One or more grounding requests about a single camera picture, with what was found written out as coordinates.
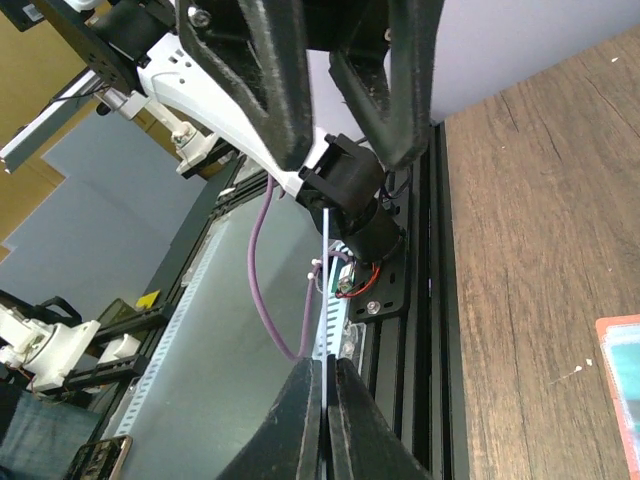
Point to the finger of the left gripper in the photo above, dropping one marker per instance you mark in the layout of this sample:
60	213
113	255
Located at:
383	66
256	52

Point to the dark blue card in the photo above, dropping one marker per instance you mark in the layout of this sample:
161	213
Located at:
323	467

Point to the black aluminium front rail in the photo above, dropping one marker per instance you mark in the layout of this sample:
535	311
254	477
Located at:
412	362

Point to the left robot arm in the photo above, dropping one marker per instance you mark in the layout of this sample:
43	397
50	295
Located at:
326	96

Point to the pink leather card holder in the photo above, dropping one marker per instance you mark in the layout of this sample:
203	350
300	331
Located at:
619	342

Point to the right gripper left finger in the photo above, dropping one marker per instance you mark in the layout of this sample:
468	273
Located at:
287	443

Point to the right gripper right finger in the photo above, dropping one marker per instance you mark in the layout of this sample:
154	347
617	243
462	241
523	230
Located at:
361	444

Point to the light blue slotted strip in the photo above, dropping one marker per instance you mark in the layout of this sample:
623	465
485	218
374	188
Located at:
214	356

